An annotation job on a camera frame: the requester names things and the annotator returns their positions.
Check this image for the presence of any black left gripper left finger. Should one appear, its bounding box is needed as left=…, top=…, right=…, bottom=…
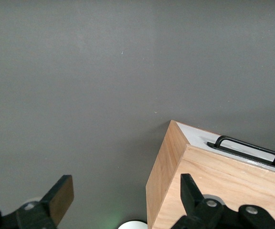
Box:
left=0, top=175, right=74, bottom=229

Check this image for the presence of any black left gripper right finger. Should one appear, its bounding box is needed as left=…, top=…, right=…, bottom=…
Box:
left=170, top=173, right=275, bottom=229

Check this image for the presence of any wooden drawer with white front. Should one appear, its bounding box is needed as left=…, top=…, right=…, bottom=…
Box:
left=175, top=121, right=275, bottom=177

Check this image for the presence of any black metal drawer handle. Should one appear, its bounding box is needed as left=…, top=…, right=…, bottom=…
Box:
left=206, top=135, right=275, bottom=170

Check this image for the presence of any wooden drawer cabinet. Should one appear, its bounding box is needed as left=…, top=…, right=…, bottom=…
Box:
left=146, top=120, right=275, bottom=229

